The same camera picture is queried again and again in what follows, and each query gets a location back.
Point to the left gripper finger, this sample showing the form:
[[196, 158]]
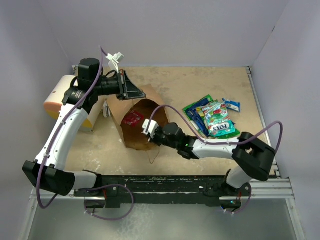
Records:
[[135, 94], [130, 86]]

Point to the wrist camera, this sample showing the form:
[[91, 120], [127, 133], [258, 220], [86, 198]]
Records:
[[149, 128], [114, 60]]

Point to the small red snack packet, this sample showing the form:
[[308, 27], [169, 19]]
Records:
[[132, 118]]

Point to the orange beige box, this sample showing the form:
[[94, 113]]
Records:
[[53, 103]]

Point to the green yellow candy packet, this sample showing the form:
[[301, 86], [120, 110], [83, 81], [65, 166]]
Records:
[[201, 110]]

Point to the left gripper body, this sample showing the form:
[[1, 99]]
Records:
[[117, 85]]

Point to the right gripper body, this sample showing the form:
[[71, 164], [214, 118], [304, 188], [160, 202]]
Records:
[[159, 138]]

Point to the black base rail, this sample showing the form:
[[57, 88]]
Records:
[[210, 190]]

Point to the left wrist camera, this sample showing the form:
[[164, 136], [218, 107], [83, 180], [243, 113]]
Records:
[[114, 60]]

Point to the blue snack packet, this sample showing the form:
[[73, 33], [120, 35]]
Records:
[[232, 105]]

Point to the small white clip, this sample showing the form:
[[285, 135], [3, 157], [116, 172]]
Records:
[[106, 110]]

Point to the brown paper bag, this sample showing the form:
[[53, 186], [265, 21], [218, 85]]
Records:
[[132, 136]]

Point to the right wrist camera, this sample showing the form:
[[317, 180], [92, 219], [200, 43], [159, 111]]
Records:
[[149, 128]]

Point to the red green Fox's candy packet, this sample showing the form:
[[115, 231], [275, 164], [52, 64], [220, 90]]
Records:
[[218, 121]]

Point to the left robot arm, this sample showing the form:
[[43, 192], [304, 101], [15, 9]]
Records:
[[47, 170]]

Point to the blue Kettle chips bag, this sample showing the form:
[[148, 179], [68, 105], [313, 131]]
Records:
[[193, 115]]

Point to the green white snack packet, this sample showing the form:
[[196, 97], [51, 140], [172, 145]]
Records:
[[210, 135]]

